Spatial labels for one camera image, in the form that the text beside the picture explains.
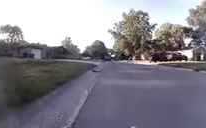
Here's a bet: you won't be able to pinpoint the grey asphalt road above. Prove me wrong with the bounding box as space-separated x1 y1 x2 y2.
71 59 206 128

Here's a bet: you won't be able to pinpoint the dark parked car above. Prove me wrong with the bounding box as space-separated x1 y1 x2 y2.
150 51 173 63
171 52 189 62

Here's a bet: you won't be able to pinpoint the white vehicle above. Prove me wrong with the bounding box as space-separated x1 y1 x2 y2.
80 55 92 61

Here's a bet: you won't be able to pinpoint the green grass verge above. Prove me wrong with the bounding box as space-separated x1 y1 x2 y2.
157 61 206 73

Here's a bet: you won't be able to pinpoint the tall tree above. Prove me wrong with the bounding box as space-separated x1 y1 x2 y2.
0 24 28 48

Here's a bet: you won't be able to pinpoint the low house with garage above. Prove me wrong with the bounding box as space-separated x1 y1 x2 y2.
0 43 69 60

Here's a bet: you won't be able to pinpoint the large green tree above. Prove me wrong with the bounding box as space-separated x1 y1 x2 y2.
107 8 158 61

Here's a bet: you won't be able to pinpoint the green grass lawn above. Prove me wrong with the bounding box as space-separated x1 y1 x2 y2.
0 57 98 108

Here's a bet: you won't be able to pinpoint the pale house with gable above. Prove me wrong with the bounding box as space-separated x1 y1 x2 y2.
175 45 206 62

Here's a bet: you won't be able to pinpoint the pale concrete kerb gutter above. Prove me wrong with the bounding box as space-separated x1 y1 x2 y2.
0 60 104 128

